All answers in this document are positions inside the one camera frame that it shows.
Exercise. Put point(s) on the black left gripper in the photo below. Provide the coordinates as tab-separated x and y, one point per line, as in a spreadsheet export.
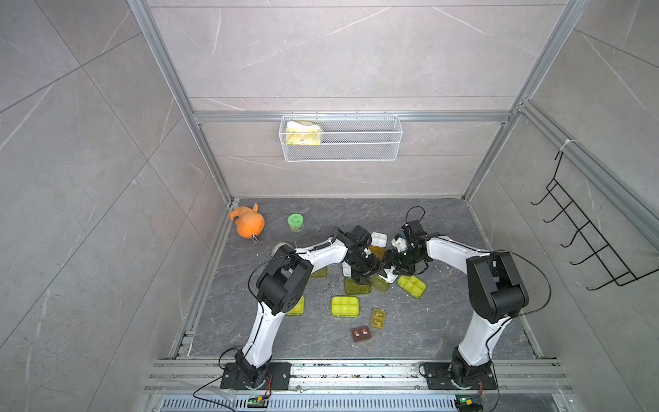
375	268

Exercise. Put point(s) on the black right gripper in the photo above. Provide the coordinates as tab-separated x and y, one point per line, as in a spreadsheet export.
390	260

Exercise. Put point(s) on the small green pillbox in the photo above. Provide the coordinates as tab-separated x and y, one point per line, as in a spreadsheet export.
383	280
298	309
322	273

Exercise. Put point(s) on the amber pillbox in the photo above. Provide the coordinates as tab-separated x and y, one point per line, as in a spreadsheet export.
378	245

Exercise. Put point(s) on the large green six-cell pillbox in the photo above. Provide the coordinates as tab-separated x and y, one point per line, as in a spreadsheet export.
345	307

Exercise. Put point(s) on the yellow small pillbox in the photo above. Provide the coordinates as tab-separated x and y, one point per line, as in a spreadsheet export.
378	318

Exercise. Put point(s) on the brown small pillbox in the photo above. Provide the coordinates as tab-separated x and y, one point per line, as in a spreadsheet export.
361	334

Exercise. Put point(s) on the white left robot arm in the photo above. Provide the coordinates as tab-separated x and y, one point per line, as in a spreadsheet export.
281	286

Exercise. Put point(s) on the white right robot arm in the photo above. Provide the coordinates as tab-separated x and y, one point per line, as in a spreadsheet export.
496	291

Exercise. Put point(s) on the green lidded round jar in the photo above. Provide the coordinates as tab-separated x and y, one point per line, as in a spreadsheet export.
296	222

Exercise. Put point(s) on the grey alarm clock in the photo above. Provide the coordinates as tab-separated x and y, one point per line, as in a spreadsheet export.
284	246

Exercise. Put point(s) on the orange plush toy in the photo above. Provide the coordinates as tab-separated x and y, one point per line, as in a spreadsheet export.
249	222

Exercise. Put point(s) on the yellow packet in basket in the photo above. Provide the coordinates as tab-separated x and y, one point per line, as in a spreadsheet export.
303	133

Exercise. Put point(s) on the white wire wall basket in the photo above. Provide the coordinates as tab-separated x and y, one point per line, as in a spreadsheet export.
347	137

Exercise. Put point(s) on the black wall hook rack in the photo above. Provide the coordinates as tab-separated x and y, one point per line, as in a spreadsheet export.
585	232

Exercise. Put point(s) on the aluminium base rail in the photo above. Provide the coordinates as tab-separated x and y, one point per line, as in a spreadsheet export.
355	385

